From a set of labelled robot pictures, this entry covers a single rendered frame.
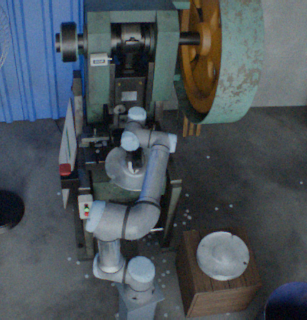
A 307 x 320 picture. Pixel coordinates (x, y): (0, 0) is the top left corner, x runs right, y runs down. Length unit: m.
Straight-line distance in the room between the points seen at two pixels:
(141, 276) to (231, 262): 0.63
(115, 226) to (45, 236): 1.34
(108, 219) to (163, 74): 0.76
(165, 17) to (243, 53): 0.39
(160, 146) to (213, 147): 1.77
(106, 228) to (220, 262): 0.92
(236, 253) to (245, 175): 1.09
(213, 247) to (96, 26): 1.29
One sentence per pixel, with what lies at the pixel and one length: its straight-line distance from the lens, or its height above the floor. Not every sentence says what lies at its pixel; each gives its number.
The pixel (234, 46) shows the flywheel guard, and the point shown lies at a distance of 1.50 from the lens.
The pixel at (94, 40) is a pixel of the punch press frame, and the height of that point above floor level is 1.40.
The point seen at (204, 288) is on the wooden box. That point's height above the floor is 0.35.
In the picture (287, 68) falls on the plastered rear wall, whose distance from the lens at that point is 3.77.
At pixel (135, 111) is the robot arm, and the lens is 1.64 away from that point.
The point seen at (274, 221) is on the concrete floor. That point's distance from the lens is 2.89.
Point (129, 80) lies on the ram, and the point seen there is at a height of 1.16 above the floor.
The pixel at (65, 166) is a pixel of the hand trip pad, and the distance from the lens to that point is 1.95.
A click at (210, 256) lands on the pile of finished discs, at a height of 0.39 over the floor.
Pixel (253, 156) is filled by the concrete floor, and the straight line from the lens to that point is 3.30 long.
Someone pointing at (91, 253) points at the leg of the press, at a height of 0.06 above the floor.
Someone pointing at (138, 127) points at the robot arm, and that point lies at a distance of 1.59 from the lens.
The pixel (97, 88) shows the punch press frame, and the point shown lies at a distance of 1.77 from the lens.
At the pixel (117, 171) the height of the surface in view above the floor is 0.78.
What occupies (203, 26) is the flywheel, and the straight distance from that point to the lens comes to 1.83.
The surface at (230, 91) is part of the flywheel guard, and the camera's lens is 1.57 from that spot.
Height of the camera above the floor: 2.15
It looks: 44 degrees down
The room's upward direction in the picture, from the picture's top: 6 degrees clockwise
